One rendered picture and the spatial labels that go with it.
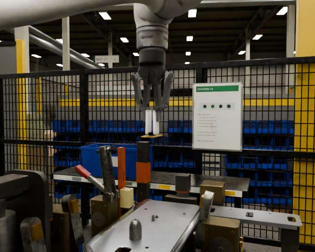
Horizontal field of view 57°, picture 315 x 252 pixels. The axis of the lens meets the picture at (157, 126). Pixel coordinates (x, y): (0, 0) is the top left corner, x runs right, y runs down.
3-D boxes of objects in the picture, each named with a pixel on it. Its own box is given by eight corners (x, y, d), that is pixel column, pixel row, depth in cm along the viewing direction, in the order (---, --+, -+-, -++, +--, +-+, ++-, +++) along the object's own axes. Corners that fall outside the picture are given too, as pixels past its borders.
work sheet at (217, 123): (241, 151, 129) (242, 81, 127) (191, 149, 137) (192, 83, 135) (242, 151, 131) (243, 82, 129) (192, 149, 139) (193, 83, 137)
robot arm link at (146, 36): (162, 24, 77) (162, 47, 77) (172, 33, 85) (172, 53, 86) (130, 27, 80) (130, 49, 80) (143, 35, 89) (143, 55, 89)
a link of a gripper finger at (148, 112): (148, 109, 83) (145, 109, 83) (147, 134, 83) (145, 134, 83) (151, 110, 85) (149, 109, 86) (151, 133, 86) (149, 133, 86)
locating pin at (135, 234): (138, 247, 72) (138, 221, 72) (127, 245, 73) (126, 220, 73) (143, 242, 75) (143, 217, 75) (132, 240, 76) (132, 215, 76)
